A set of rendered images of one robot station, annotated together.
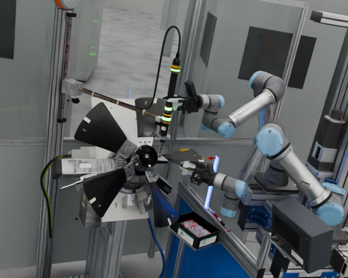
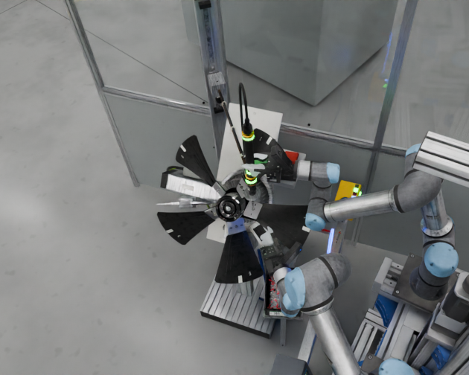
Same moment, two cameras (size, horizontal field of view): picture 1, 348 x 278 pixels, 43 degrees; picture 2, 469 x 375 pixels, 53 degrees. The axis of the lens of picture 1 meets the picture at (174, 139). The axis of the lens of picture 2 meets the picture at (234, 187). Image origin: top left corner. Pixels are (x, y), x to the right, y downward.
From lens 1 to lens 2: 1.79 m
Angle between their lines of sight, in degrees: 52
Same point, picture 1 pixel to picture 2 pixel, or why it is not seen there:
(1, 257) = not seen: hidden behind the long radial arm
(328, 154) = (449, 322)
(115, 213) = (220, 235)
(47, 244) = not seen: hidden behind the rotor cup
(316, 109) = not seen: outside the picture
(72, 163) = (176, 181)
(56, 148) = (219, 132)
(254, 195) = (383, 288)
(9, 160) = (193, 123)
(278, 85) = (412, 192)
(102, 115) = (194, 149)
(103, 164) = (205, 190)
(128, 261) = (324, 239)
